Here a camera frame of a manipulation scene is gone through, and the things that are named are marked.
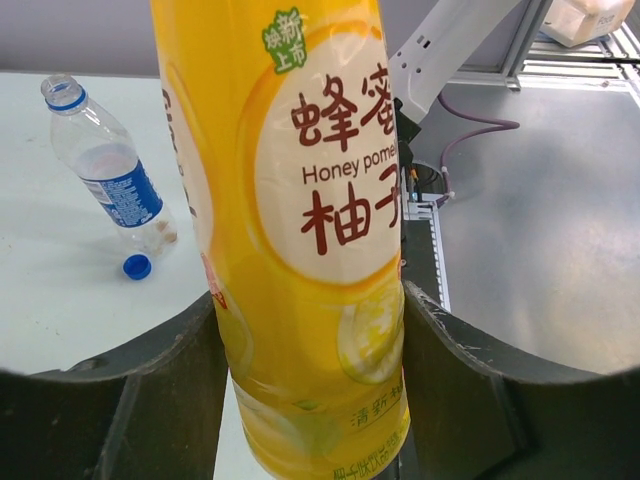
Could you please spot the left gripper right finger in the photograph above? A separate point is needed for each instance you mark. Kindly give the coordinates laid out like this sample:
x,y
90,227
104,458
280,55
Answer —
x,y
483,409

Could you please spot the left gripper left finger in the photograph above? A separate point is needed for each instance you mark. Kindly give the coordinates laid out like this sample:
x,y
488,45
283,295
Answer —
x,y
148,409

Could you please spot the blue bottle cap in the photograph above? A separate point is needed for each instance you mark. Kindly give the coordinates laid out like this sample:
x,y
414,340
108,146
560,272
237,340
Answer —
x,y
137,267

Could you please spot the clear water bottle blue label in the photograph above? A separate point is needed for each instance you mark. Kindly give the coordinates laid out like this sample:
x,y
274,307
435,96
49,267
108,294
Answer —
x,y
99,150

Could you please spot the yellow juice bottle yellow cap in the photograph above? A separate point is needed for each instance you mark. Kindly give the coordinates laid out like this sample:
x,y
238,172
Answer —
x,y
282,119

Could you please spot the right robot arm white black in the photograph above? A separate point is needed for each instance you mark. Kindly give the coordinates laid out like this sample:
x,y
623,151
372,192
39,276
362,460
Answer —
x,y
433,42

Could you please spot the cardboard box background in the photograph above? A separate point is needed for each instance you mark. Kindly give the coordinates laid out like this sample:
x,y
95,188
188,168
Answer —
x,y
575,22

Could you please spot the grey slotted cable duct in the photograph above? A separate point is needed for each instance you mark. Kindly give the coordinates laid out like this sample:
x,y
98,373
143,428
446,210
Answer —
x,y
423,251

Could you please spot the aluminium frame background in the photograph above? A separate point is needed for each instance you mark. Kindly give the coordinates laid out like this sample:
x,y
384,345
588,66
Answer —
x,y
570,65

